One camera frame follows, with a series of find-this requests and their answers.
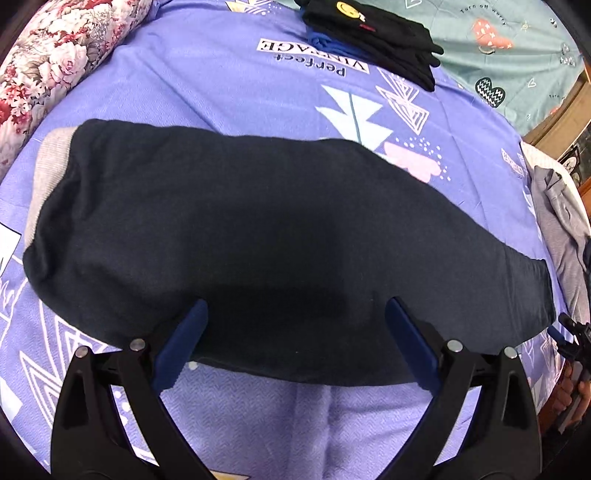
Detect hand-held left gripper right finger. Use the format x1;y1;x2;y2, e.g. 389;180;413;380
385;297;542;480

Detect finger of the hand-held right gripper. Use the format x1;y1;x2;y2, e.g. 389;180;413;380
548;314;581;345

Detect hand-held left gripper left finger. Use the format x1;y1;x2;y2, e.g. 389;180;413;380
51;298;209;480

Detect navy pants with bear patch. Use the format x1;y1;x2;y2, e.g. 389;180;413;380
23;119;555;387

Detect folded black pants smiley patch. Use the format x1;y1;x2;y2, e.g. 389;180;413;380
295;0;445;92

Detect person's right hand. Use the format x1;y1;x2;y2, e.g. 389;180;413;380
547;368;591;433

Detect grey garment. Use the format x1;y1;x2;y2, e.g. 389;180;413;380
529;166;591;320

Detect white pillow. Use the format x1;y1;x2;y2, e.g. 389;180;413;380
519;141;578;185

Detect wooden display cabinet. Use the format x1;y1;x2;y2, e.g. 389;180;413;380
522;69;591;190

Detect purple printed bed sheet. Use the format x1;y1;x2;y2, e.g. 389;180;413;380
0;0;573;480

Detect teal heart-print sheet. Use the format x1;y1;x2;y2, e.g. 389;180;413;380
392;0;588;136

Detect floral bolster pillow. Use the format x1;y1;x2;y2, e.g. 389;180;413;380
0;0;154;172

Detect folded blue garment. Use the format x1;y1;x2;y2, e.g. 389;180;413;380
308;30;357;59

